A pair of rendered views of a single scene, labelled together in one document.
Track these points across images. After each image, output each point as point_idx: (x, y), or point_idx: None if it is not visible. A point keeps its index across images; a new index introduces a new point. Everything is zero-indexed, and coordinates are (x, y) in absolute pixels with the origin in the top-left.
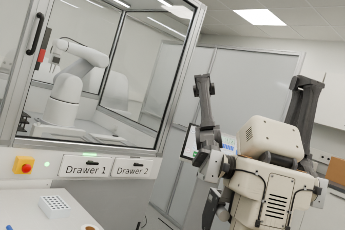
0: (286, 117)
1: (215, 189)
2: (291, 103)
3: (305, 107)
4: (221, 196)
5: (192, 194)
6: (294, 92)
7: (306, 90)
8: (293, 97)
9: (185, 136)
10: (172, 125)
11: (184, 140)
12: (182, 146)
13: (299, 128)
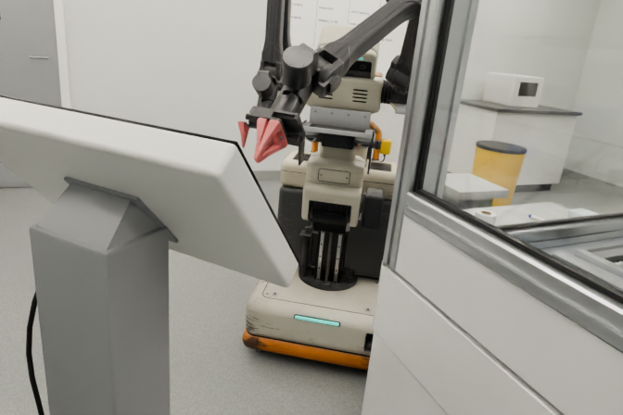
0: (282, 4)
1: (366, 132)
2: None
3: None
4: (369, 129)
5: (153, 414)
6: None
7: None
8: None
9: (270, 207)
10: (401, 137)
11: (276, 224)
12: (286, 240)
13: (289, 18)
